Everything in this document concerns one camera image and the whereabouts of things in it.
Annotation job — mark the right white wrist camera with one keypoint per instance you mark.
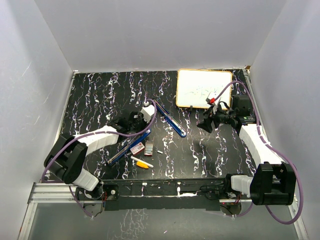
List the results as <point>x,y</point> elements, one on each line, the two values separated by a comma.
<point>213,104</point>

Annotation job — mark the red white staple box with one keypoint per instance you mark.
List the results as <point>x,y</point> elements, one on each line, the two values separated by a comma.
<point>137,148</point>

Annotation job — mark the white marker pen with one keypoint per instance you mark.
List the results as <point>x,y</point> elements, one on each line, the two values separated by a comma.
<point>141,161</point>

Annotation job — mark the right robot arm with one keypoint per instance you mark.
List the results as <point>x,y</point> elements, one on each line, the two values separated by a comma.
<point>274,181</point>

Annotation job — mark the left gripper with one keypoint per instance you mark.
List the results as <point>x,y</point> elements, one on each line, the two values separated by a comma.
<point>140,116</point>

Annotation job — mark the small whiteboard orange frame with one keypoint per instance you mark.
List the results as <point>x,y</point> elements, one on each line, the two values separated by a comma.
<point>195,85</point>

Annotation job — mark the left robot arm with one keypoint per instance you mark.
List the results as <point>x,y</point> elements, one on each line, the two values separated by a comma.
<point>67,156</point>

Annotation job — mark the yellow marker cap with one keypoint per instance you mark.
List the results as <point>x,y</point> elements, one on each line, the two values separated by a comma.
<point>142,165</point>

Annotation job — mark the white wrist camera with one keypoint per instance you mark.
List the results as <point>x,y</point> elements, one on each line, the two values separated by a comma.
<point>213,104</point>
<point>148,111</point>

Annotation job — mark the staple tray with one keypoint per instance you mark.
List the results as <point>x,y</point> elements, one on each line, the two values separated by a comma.
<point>148,149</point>

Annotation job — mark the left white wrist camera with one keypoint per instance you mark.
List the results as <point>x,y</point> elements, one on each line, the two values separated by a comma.
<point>148,111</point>

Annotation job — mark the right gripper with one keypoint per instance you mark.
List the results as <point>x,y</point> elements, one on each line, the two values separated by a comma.
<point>206,124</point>

